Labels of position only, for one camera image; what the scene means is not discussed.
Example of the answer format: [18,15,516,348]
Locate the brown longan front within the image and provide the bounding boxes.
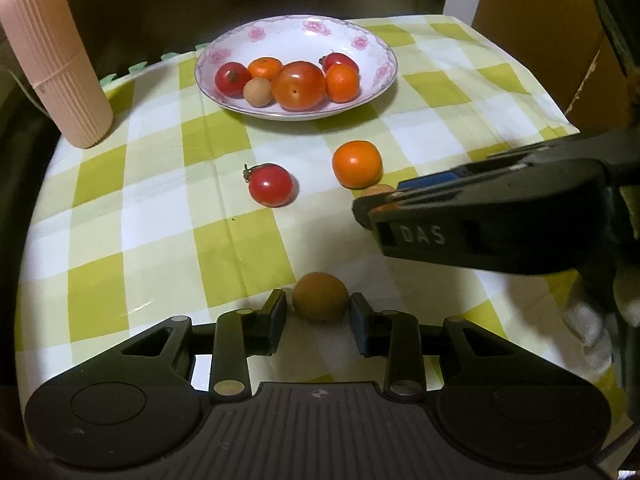
[292,272,349,323]

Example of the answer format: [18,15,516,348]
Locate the large red tomato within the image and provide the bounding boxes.
[271,61,326,112]

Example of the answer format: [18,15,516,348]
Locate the small orange tangerine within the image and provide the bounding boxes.
[247,56,283,80]
[326,64,360,103]

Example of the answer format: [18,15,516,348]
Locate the large orange tangerine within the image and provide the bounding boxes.
[332,140,383,190]

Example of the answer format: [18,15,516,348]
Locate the small brown longan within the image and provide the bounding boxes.
[243,77,273,108]

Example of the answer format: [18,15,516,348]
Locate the cherry tomato with stem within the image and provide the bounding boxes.
[215,62,252,98]

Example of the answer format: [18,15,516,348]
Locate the brown cardboard box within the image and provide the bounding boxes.
[473,0,634,129]

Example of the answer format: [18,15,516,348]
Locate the white floral plate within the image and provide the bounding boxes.
[194,15,399,122]

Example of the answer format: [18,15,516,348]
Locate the oval red cherry tomato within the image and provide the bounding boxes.
[319,52,359,73]

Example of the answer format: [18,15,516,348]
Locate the green foam mat edge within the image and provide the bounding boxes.
[100,51,186,87]

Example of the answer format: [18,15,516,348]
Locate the green checkered tablecloth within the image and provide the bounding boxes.
[13,13,632,430]

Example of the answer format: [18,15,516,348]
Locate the white cable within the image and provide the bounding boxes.
[0,66,49,114]

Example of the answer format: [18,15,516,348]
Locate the pink ribbed cylinder case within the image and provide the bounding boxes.
[1,0,114,148]

